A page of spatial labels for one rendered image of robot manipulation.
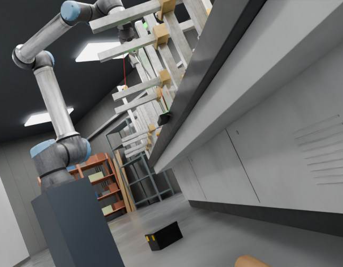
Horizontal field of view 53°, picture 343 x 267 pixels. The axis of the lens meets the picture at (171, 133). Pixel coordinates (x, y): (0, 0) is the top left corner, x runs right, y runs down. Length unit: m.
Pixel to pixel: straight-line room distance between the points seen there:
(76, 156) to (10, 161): 9.10
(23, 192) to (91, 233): 9.13
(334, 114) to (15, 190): 10.36
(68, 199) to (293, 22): 1.53
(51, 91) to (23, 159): 9.12
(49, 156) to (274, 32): 1.54
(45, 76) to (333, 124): 1.68
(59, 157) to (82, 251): 0.52
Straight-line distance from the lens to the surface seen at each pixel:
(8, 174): 11.02
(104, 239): 1.95
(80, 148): 2.11
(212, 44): 0.85
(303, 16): 0.60
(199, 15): 0.96
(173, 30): 1.21
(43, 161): 1.99
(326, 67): 0.93
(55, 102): 2.17
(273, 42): 0.69
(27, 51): 2.10
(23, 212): 10.88
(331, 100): 0.96
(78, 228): 1.90
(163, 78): 1.60
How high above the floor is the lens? 0.40
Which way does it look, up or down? 7 degrees up
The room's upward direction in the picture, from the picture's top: 24 degrees counter-clockwise
